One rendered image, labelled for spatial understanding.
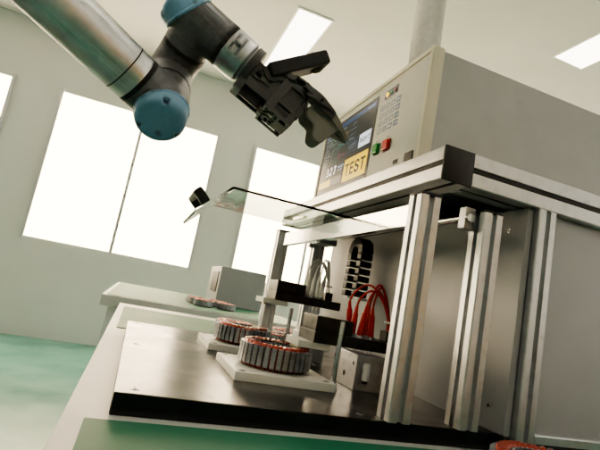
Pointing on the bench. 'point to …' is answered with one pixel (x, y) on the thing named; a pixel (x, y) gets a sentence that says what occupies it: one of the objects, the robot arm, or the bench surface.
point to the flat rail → (390, 221)
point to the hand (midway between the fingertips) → (343, 134)
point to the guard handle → (198, 197)
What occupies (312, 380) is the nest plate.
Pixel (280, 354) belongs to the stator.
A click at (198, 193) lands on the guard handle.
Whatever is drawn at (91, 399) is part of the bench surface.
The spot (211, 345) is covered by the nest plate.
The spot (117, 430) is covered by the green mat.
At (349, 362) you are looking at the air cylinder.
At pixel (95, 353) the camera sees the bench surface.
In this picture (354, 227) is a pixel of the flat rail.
